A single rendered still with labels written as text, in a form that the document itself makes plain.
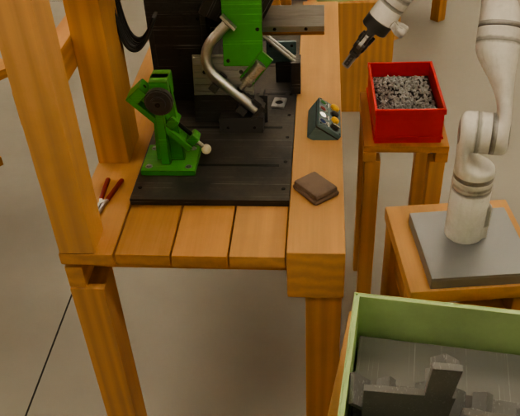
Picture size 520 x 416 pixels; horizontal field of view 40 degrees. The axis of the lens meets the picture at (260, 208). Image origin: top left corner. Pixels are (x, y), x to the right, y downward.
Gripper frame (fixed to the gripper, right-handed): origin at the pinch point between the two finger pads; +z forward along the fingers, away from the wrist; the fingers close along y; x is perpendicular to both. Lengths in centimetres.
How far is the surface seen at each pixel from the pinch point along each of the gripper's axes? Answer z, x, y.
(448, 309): 8, 50, 64
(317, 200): 23.2, 16.8, 32.2
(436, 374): 0, 45, 99
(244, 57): 17.9, -24.5, 1.3
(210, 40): 18.1, -34.0, 7.0
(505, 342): 7, 64, 60
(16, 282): 165, -54, -16
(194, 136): 34.5, -19.2, 26.6
